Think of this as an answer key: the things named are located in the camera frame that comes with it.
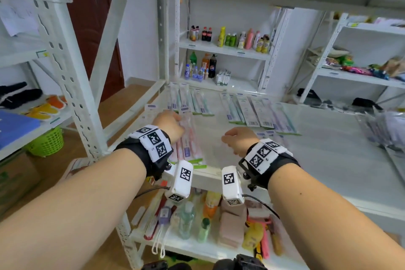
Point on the person's right hand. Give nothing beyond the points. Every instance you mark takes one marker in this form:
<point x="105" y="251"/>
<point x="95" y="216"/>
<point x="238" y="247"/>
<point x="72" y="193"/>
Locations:
<point x="242" y="140"/>

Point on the person's left hand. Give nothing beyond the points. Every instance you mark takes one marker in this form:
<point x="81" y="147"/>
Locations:
<point x="169" y="122"/>

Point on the row of pink toothbrush packets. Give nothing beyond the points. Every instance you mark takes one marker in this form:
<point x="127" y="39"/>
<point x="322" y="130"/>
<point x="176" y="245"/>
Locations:
<point x="193" y="143"/>

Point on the pile of mixed toothbrush packets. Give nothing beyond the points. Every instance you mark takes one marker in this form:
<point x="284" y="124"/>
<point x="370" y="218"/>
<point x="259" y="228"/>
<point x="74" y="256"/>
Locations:
<point x="262" y="114"/>

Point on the white metal shelf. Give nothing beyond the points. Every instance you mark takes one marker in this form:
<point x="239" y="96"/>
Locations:
<point x="332" y="152"/>

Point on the row of purple toothbrush packets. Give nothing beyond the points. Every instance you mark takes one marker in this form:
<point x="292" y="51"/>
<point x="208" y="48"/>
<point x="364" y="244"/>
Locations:
<point x="379" y="127"/>

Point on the person's left forearm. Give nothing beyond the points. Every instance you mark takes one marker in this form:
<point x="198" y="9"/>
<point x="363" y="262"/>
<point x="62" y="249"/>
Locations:
<point x="69" y="213"/>

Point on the person's right forearm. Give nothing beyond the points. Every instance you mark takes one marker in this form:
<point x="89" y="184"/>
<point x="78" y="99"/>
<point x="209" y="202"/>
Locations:
<point x="332" y="225"/>

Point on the cluster of small white cartons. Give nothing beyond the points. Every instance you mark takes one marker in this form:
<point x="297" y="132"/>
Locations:
<point x="223" y="78"/>

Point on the cluster of water and soda bottles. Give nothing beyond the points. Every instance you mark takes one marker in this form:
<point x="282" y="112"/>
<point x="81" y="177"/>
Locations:
<point x="212" y="67"/>

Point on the orange plastic bottle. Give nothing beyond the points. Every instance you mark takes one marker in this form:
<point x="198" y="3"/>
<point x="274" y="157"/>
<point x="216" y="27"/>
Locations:
<point x="211" y="205"/>

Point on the black pouch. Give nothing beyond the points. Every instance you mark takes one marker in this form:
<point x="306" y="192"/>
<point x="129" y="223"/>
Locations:
<point x="308" y="94"/>

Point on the white drinks shelving unit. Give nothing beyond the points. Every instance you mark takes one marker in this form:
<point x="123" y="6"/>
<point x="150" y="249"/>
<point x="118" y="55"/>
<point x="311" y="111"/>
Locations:
<point x="227" y="52"/>

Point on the stack of pink cloths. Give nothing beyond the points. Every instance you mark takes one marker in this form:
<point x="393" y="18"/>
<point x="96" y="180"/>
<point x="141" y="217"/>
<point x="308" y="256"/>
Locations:
<point x="231" y="228"/>

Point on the yellow plastic bottle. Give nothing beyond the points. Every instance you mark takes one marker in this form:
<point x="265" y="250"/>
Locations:
<point x="253" y="236"/>

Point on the row of colourful bottles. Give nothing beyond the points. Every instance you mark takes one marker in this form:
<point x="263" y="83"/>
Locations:
<point x="221" y="38"/>

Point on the clear plastic bottle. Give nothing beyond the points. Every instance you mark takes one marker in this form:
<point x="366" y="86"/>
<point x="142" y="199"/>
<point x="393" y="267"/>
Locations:
<point x="186" y="222"/>

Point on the small green bottle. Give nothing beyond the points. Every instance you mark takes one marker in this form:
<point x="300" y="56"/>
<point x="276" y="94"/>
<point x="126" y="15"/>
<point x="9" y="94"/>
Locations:
<point x="204" y="231"/>

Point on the cartoon print bag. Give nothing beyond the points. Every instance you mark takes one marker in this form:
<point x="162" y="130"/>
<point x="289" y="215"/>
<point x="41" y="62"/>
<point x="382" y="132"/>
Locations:
<point x="77" y="165"/>

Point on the pink plastic scraper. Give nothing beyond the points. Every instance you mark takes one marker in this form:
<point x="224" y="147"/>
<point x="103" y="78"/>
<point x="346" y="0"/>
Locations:
<point x="265" y="241"/>

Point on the yellow and orange shoes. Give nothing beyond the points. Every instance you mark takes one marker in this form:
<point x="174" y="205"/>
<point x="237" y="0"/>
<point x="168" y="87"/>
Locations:
<point x="47" y="108"/>

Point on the green plastic basket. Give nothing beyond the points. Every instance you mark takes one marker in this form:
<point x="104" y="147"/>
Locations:
<point x="47" y="144"/>

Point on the red-brown wooden door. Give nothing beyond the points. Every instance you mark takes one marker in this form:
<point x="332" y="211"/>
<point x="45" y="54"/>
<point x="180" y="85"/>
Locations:
<point x="88" y="26"/>

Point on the pile of snack packets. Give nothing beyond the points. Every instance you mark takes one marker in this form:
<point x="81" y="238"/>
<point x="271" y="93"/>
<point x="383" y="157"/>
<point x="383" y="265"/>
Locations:
<point x="345" y="61"/>

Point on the small black box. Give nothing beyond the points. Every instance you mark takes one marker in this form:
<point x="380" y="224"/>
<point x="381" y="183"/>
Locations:
<point x="367" y="103"/>

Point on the white snack shelving unit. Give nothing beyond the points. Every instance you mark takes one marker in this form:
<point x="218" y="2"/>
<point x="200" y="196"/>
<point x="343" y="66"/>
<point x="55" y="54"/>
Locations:
<point x="357" y="76"/>

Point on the black shoes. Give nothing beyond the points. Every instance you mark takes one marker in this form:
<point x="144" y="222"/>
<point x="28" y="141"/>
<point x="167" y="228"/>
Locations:
<point x="22" y="97"/>

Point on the stack of blue folders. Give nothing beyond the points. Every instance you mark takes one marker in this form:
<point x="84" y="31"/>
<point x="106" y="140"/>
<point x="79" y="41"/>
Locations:
<point x="15" y="127"/>

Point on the white stationery rack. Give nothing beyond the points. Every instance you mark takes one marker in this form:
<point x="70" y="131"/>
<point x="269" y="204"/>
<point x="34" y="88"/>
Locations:
<point x="19" y="57"/>

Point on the green printed cardboard box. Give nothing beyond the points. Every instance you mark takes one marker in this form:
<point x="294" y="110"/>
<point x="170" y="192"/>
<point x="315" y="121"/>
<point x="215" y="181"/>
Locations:
<point x="15" y="181"/>

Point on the hanging paper sheets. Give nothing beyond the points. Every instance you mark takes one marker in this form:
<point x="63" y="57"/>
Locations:
<point x="19" y="16"/>

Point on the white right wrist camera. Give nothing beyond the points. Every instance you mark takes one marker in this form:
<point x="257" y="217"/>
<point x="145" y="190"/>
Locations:
<point x="232" y="190"/>

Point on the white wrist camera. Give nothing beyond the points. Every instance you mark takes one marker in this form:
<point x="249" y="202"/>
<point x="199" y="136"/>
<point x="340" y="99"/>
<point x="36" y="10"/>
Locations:
<point x="232" y="190"/>
<point x="182" y="184"/>

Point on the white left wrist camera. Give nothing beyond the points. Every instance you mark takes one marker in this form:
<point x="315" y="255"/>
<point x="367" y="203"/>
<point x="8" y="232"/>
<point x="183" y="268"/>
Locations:
<point x="182" y="184"/>

